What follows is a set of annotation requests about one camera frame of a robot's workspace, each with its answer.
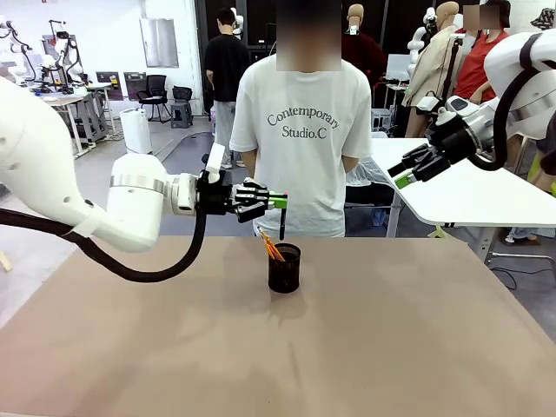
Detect grey metal wall panel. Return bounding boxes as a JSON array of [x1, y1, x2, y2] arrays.
[[139, 17, 180, 69]]

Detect black pen with red cap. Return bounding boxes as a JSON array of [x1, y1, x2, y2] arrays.
[[279, 189, 289, 242]]

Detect white board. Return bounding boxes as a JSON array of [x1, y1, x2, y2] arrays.
[[386, 54, 412, 82]]

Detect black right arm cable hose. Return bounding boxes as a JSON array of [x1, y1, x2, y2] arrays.
[[471, 32, 542, 173]]

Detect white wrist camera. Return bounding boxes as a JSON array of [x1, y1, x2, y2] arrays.
[[415, 96, 453, 127], [202, 142, 227, 184]]

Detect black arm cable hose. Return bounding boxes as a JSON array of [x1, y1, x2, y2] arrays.
[[471, 32, 542, 173], [0, 207, 208, 284]]

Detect black plastic stool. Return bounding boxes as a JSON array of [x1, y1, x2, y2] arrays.
[[170, 103, 194, 129]]

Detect black office chair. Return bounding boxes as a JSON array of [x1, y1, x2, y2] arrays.
[[137, 75, 169, 122]]

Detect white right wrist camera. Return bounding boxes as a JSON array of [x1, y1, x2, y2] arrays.
[[415, 96, 453, 127]]

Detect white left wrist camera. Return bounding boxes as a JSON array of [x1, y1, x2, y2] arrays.
[[202, 142, 227, 184]]

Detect mannequin with bucket hat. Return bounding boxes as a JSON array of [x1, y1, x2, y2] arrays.
[[530, 7, 556, 32]]

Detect orange pencil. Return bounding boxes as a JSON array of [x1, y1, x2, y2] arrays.
[[259, 231, 280, 261]]

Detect black tripod stand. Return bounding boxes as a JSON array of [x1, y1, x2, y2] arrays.
[[440, 38, 460, 109]]

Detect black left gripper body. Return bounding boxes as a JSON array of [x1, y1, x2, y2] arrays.
[[195, 169, 238, 216]]

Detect person in white t-shirt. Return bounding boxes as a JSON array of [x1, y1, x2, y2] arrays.
[[228, 0, 374, 239]]

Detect mannequin in dark red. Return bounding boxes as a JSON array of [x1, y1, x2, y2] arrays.
[[341, 3, 387, 86]]

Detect mannequin in beige coat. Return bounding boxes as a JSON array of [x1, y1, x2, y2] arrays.
[[401, 2, 464, 138]]

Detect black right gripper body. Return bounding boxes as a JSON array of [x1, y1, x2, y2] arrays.
[[427, 116, 481, 167]]

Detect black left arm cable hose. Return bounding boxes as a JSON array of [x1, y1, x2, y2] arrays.
[[0, 207, 208, 284]]

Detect figure in red shirt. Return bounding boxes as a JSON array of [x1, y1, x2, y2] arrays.
[[453, 0, 513, 104]]

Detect person in black shirt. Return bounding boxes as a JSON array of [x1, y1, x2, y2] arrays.
[[204, 7, 252, 169]]

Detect black mesh pen holder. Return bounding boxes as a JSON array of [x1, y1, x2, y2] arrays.
[[268, 242, 302, 294]]

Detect black floor cable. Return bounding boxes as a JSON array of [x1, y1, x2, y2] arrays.
[[490, 264, 519, 291]]

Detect dark poster board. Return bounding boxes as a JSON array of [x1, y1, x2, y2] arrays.
[[96, 71, 121, 102], [123, 71, 147, 101]]

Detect white air purifier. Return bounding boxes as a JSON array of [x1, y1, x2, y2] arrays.
[[119, 108, 153, 156]]

